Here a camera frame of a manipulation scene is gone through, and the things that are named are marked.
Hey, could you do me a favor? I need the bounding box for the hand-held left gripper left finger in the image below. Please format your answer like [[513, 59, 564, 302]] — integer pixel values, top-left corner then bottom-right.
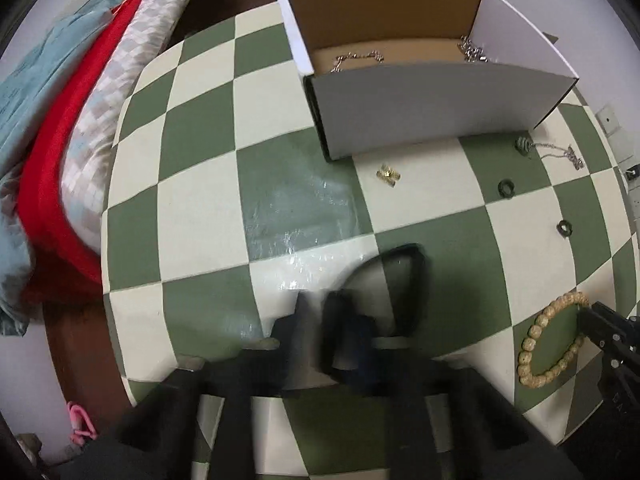
[[209, 290, 322, 480]]

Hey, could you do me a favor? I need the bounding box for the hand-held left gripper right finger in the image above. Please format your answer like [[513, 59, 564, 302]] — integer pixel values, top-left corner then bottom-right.
[[320, 290, 443, 480]]

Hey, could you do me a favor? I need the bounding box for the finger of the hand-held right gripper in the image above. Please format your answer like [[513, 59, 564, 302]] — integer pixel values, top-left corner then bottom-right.
[[576, 302, 640, 361]]

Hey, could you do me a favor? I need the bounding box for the cream bead bracelet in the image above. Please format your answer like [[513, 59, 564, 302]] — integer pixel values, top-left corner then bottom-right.
[[517, 291, 592, 389]]

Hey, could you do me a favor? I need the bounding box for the black loop bracelet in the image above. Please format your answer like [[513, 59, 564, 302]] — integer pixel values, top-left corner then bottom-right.
[[345, 243, 432, 339]]

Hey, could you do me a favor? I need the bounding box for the white cardboard box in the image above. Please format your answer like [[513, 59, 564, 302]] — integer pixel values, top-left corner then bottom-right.
[[275, 0, 580, 163]]

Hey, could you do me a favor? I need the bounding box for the green checkered tablecloth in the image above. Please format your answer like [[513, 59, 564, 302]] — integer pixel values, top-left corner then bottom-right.
[[100, 0, 640, 480]]

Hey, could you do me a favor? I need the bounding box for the pink plastic clip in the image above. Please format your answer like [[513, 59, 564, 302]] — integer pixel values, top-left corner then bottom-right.
[[67, 401, 97, 446]]

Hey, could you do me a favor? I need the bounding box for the red blanket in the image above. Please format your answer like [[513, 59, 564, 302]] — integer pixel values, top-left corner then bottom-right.
[[17, 0, 182, 306]]

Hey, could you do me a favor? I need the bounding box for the white quilted bedding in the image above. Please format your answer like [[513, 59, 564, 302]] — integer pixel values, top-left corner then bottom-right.
[[59, 0, 217, 257]]

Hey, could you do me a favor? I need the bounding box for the light blue cloth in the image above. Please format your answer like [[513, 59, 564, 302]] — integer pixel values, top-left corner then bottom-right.
[[0, 0, 166, 337]]

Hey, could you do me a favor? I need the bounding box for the silver pendant necklace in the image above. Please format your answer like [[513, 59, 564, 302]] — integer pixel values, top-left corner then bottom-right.
[[530, 142, 586, 171]]

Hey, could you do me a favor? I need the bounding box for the white wall socket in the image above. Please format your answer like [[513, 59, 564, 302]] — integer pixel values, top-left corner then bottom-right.
[[598, 104, 621, 134]]

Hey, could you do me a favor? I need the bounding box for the silver chain in box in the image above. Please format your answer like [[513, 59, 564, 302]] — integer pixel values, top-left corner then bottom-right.
[[329, 49, 386, 75]]

